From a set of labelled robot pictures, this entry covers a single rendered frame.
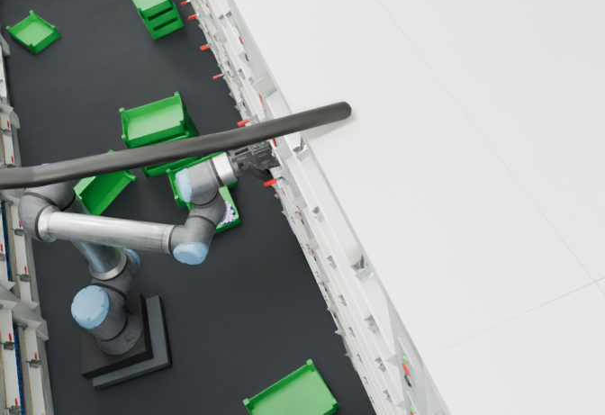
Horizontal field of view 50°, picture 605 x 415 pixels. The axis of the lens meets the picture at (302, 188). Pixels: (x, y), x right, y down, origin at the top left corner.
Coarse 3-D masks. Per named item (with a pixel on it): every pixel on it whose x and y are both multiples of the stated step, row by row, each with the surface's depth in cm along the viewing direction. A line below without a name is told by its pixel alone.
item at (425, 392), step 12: (396, 324) 75; (396, 336) 80; (396, 348) 86; (408, 348) 74; (420, 372) 72; (420, 384) 76; (420, 396) 81; (432, 396) 77; (408, 408) 104; (420, 408) 86; (432, 408) 81
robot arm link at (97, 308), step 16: (96, 288) 249; (112, 288) 252; (80, 304) 247; (96, 304) 245; (112, 304) 250; (80, 320) 244; (96, 320) 244; (112, 320) 250; (96, 336) 253; (112, 336) 254
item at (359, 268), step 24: (264, 96) 129; (288, 144) 121; (312, 168) 116; (312, 192) 114; (336, 216) 109; (336, 240) 107; (360, 264) 101; (360, 288) 102; (384, 312) 98; (384, 336) 96; (384, 360) 89
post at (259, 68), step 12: (228, 0) 118; (240, 24) 115; (252, 48) 119; (252, 60) 122; (264, 72) 125; (288, 168) 148; (288, 180) 166; (300, 192) 156; (336, 312) 210; (348, 348) 235
